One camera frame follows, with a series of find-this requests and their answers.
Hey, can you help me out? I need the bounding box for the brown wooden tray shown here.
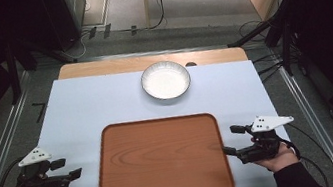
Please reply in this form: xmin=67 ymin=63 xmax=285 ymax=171
xmin=85 ymin=106 xmax=237 ymax=187

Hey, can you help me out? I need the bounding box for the black tripod stand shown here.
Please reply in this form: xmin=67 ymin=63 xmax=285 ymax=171
xmin=220 ymin=0 xmax=333 ymax=86

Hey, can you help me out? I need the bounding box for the person's right hand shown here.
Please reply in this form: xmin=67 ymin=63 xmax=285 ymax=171
xmin=252 ymin=139 xmax=302 ymax=176

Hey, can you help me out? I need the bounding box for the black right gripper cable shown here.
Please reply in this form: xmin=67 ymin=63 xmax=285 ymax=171
xmin=275 ymin=116 xmax=333 ymax=187

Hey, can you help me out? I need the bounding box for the black floor cables bundle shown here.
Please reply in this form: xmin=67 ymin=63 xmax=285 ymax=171
xmin=237 ymin=15 xmax=292 ymax=87

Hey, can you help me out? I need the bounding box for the white bowl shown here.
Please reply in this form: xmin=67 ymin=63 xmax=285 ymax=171
xmin=138 ymin=57 xmax=194 ymax=104

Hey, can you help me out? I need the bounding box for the black hanging cable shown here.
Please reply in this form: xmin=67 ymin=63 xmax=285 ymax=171
xmin=128 ymin=0 xmax=172 ymax=34

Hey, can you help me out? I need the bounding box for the dark cabinet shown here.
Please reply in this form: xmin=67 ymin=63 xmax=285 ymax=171
xmin=37 ymin=0 xmax=94 ymax=55

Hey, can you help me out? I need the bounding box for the light wooden table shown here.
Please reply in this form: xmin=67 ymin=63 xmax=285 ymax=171
xmin=55 ymin=36 xmax=249 ymax=91

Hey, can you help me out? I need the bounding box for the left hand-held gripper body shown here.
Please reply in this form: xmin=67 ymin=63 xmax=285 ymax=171
xmin=11 ymin=142 xmax=70 ymax=187

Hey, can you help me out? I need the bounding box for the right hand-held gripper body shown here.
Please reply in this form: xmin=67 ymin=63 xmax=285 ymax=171
xmin=233 ymin=110 xmax=301 ymax=166

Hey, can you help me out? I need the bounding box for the white floor cable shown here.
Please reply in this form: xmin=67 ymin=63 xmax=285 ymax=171
xmin=58 ymin=31 xmax=96 ymax=62

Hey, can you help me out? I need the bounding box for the white table sheet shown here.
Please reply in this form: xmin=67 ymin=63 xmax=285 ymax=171
xmin=15 ymin=44 xmax=299 ymax=187

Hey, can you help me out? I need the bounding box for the black metal stand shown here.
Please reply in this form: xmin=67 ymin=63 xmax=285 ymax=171
xmin=0 ymin=36 xmax=45 ymax=106

